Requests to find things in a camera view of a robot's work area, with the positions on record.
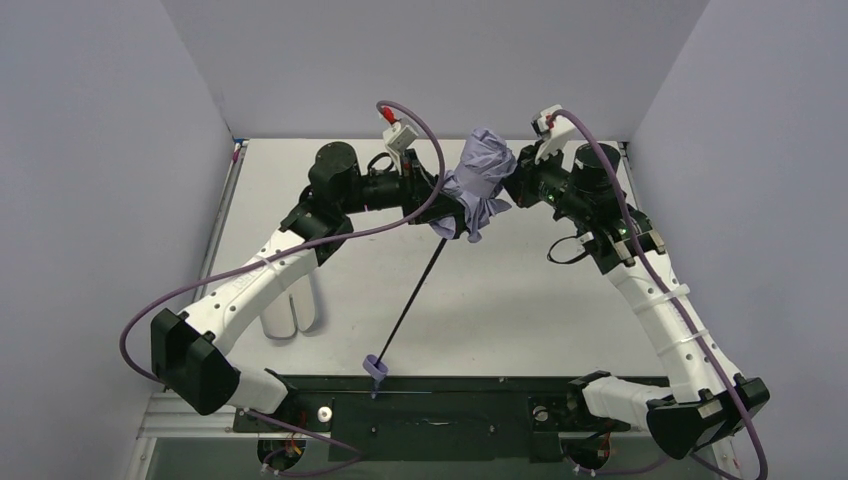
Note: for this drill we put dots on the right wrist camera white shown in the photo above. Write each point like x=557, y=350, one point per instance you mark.
x=553, y=130

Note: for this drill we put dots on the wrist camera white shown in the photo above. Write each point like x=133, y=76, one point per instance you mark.
x=553, y=130
x=397, y=138

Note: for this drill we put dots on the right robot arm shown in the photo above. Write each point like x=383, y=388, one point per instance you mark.
x=631, y=255

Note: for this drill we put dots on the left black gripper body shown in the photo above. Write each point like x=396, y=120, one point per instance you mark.
x=424, y=196

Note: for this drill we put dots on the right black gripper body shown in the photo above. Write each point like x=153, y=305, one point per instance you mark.
x=530, y=178

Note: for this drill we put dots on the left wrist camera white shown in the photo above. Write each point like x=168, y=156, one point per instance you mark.
x=397, y=138

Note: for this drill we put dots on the lavender umbrella case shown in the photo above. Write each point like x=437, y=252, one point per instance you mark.
x=293, y=312

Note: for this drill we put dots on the lavender umbrella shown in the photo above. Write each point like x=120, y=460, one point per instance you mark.
x=485, y=161

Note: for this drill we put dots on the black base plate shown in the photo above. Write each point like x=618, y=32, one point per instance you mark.
x=537, y=447

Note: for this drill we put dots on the aluminium frame rail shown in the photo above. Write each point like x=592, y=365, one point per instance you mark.
x=420, y=405

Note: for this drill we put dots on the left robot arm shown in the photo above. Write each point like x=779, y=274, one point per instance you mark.
x=189, y=349

